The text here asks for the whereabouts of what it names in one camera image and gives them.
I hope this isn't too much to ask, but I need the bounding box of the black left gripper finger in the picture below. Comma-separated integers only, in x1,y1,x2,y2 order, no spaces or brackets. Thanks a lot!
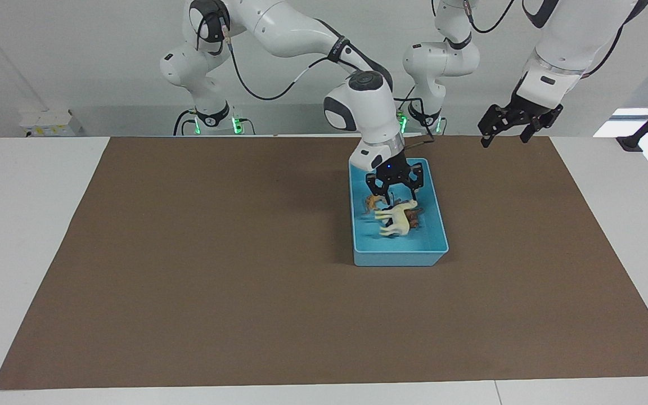
478,104,514,149
520,105,564,143

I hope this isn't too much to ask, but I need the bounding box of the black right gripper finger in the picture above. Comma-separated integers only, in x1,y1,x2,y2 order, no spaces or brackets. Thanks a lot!
365,173,393,212
406,163,426,199

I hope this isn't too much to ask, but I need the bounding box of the orange striped tiger toy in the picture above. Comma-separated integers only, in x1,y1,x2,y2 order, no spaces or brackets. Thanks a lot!
363,195,390,218

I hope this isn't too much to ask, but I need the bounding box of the cream alpaca toy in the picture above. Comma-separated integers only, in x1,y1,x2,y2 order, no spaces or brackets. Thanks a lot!
373,199,419,237

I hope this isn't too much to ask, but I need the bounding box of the light blue storage box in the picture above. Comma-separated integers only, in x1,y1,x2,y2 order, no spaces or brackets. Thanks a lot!
349,157,449,267

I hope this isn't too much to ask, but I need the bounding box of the white power strip box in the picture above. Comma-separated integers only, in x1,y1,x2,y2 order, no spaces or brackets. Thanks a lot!
19,110,83,138

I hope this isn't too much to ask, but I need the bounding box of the brown paper table mat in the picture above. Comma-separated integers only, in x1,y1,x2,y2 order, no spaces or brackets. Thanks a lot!
0,135,648,390

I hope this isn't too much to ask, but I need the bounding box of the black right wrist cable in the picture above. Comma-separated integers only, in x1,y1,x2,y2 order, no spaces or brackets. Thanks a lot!
394,98,436,150

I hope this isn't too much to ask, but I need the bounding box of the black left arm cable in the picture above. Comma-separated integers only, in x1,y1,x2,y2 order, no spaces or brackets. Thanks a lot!
463,0,517,34

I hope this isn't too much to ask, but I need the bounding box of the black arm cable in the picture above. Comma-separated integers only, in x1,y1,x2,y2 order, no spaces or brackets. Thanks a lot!
224,22,343,102
463,0,517,34

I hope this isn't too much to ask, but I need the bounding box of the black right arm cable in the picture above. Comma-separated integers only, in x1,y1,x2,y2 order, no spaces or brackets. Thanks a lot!
224,22,343,102

